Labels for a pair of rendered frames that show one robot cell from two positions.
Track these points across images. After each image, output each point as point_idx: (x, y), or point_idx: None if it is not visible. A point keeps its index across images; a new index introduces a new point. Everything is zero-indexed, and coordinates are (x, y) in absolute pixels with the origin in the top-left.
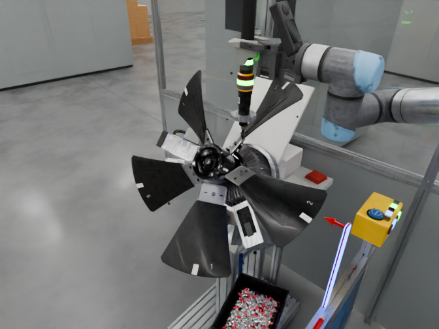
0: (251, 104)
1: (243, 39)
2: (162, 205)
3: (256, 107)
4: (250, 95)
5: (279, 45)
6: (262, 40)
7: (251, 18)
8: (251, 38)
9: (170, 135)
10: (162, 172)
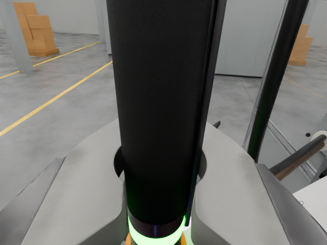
0: (307, 203)
1: (117, 145)
2: (125, 241)
3: (314, 215)
4: None
5: None
6: (194, 218)
7: (127, 41)
8: (141, 164)
9: None
10: (126, 215)
